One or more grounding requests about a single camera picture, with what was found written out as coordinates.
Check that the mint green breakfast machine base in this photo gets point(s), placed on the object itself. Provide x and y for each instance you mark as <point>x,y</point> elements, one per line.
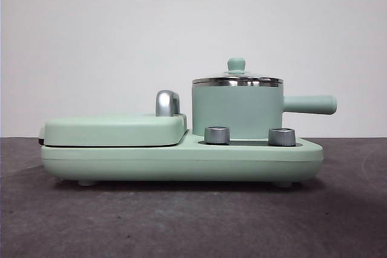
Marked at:
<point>181,164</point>

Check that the silver control knob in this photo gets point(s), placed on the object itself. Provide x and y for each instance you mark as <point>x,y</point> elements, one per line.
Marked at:
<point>216,135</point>
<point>281,137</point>

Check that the mint green griddle cover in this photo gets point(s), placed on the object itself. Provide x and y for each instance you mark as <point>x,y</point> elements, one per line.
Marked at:
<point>115,129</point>

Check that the glass lid with green knob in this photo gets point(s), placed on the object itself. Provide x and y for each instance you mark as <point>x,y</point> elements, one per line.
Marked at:
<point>237,64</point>

